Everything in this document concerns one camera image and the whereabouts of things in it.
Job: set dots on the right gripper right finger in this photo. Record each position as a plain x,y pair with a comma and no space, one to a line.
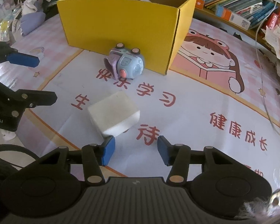
180,157

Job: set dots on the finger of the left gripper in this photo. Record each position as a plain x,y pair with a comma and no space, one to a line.
32,98
22,59

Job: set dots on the lavender folded cloth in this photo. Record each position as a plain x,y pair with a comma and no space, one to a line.
31,21

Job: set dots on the orange white box lower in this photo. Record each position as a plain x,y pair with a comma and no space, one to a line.
234,18

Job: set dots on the white foam block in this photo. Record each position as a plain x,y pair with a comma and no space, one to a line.
114,114

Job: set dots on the yellow cardboard box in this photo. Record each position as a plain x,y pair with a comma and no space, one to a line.
156,27

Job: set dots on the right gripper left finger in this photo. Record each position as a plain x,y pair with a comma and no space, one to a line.
94,156

